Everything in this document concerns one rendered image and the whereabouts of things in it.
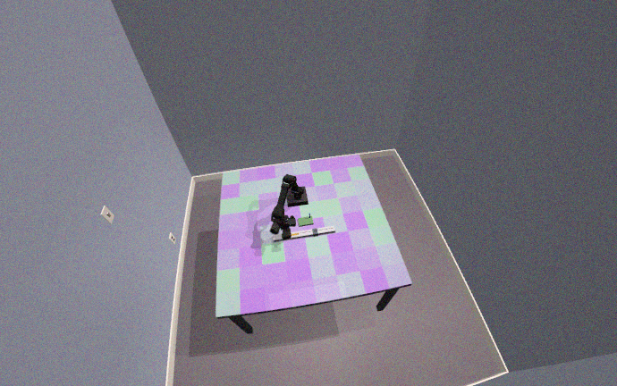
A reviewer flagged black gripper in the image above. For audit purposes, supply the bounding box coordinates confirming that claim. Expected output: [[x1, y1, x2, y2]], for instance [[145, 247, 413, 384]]
[[281, 215, 292, 240]]

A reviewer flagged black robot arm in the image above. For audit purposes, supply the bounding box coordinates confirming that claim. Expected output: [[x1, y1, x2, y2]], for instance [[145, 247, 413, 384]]
[[270, 174, 304, 235]]

